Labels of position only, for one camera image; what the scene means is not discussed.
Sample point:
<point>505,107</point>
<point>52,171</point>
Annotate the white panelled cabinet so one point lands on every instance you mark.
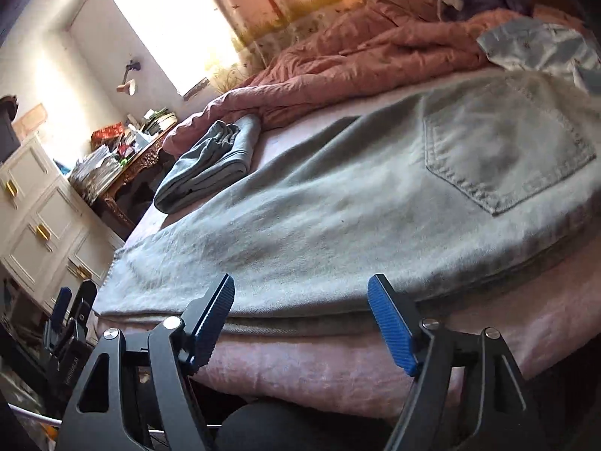
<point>42,206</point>

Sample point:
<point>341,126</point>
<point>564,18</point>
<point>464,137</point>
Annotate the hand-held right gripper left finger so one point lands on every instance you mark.
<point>213,319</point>

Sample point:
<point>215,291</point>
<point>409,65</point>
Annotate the stack of green books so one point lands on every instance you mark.
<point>162,120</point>

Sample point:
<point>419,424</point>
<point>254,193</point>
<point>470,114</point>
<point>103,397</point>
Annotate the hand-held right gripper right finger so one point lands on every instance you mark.
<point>392,324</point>

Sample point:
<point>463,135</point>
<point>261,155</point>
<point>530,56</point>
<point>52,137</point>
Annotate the stack of papers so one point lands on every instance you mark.
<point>96,171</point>

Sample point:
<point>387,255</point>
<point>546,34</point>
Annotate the printed tree curtain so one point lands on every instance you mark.
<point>281,4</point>

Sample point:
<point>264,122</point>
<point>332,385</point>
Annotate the red box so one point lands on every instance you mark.
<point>108,132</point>

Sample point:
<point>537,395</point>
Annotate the wall lamp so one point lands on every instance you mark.
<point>127,87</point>

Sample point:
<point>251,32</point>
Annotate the person's dark-clothed leg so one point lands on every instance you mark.
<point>281,427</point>

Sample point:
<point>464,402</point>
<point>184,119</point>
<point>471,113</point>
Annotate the light grey denim pants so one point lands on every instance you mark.
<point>352,188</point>

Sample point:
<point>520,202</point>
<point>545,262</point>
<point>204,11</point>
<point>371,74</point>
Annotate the pink quilt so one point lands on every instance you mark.
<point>375,37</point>

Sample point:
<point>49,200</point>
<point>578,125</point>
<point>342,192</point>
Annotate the grey sweatpants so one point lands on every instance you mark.
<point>211,169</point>

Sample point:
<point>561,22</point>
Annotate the paper sheet on wall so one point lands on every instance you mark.
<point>30,120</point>

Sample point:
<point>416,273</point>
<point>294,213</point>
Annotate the pale blue white shirt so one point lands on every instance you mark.
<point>535,42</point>

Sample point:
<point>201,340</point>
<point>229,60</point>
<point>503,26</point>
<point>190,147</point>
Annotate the carved wooden desk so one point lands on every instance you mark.
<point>141,159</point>

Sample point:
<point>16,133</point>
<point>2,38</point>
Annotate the small blue box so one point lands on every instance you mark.
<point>62,165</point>

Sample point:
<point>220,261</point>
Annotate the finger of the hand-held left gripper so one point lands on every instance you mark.
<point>84,303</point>
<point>61,303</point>

